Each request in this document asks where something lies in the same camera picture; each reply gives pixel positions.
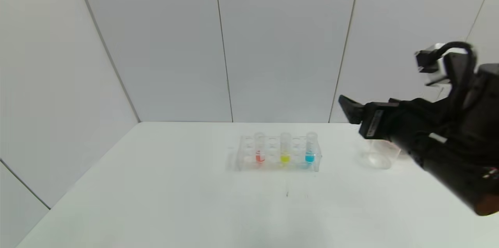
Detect test tube with blue pigment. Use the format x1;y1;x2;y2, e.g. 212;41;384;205
305;132;318;164

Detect test tube with red pigment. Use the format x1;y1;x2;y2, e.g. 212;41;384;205
254;132;267;164

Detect test tube with yellow pigment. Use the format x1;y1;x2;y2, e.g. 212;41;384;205
280;132;292;164

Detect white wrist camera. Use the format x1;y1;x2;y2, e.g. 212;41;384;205
414;43;453;86

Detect clear glass beaker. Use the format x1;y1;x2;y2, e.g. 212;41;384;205
360;139;402;170

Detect black camera cable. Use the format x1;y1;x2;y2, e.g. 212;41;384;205
439;41;478;96

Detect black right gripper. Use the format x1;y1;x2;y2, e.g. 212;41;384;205
338;94;432;150

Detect clear plastic test tube rack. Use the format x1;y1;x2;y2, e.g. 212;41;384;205
236;135;322;172

